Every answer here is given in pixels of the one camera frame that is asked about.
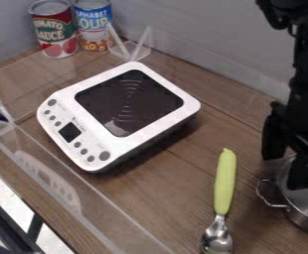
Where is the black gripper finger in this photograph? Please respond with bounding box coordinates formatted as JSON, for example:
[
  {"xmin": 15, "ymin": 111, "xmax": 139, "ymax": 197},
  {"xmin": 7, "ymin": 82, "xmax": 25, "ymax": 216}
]
[{"xmin": 286, "ymin": 147, "xmax": 308, "ymax": 191}]

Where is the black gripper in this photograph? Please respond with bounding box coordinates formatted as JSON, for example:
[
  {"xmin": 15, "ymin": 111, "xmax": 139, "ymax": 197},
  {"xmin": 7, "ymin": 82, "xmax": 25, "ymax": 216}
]
[{"xmin": 254, "ymin": 0, "xmax": 308, "ymax": 161}]

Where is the silver pot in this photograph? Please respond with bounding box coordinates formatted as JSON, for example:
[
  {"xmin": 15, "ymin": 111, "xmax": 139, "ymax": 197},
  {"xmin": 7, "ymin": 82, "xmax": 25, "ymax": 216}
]
[{"xmin": 256, "ymin": 156, "xmax": 308, "ymax": 231}]

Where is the white and black stove top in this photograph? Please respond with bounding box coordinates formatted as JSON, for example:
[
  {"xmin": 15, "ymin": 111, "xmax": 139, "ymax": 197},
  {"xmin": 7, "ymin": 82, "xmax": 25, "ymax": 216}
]
[{"xmin": 36, "ymin": 62, "xmax": 201, "ymax": 173}]

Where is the alphabet soup can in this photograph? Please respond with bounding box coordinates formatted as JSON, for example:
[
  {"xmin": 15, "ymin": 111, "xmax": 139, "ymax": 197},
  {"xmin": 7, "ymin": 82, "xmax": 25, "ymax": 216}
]
[{"xmin": 74, "ymin": 0, "xmax": 111, "ymax": 52}]

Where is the clear acrylic barrier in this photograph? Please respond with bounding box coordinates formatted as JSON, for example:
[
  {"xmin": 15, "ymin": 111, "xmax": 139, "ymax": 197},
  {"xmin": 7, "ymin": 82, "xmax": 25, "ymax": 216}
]
[{"xmin": 0, "ymin": 78, "xmax": 175, "ymax": 254}]

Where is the tomato sauce can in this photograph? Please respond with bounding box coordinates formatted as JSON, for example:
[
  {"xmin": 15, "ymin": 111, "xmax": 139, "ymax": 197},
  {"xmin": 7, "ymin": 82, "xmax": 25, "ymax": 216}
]
[{"xmin": 28, "ymin": 0, "xmax": 78, "ymax": 59}]

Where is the green handled metal spoon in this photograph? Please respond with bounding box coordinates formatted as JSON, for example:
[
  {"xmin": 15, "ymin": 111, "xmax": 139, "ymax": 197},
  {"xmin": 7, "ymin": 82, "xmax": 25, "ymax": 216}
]
[{"xmin": 201, "ymin": 148, "xmax": 236, "ymax": 254}]

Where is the black table frame leg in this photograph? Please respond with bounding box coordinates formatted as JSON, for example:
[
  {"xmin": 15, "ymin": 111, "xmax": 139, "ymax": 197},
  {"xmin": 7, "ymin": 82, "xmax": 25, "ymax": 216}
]
[{"xmin": 0, "ymin": 206, "xmax": 45, "ymax": 254}]

